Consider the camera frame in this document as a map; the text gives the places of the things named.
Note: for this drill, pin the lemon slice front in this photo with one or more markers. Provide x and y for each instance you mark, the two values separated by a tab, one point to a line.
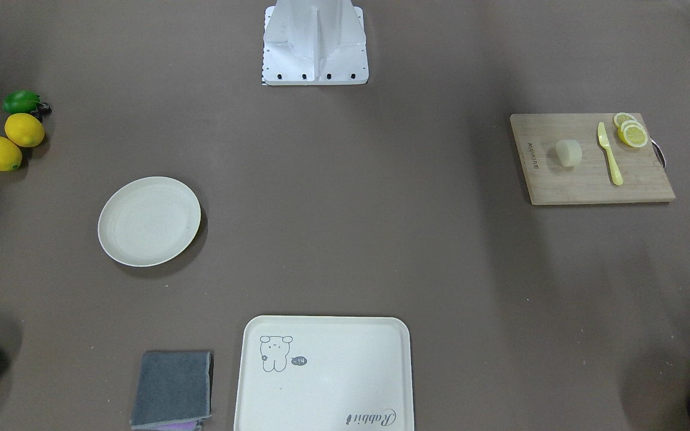
633	133

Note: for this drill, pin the cream round plate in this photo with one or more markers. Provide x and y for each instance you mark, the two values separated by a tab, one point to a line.
149	221

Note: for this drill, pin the wooden cutting board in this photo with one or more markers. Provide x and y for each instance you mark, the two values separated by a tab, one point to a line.
589	181

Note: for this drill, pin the lemon slice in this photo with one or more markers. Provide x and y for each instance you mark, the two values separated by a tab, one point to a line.
633	133
621	118

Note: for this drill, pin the dark purple toy fruit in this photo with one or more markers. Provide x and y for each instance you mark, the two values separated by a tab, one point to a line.
41	110

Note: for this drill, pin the yellow plastic knife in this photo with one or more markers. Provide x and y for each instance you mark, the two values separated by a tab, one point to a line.
604	143

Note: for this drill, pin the cream rabbit tray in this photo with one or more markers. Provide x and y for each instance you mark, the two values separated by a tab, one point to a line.
325	373

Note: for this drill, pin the green toy lime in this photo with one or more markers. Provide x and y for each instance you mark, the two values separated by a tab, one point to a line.
21	102

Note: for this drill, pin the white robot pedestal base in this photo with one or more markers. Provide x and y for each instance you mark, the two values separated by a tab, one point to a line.
320	43

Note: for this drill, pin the grey folded cloth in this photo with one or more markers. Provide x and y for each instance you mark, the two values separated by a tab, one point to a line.
173	390

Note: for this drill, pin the lemon slice back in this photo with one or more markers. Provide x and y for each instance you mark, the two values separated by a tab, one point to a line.
621	118

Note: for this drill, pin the yellow toy lemon upper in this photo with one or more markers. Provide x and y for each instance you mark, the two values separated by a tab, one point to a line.
24	130

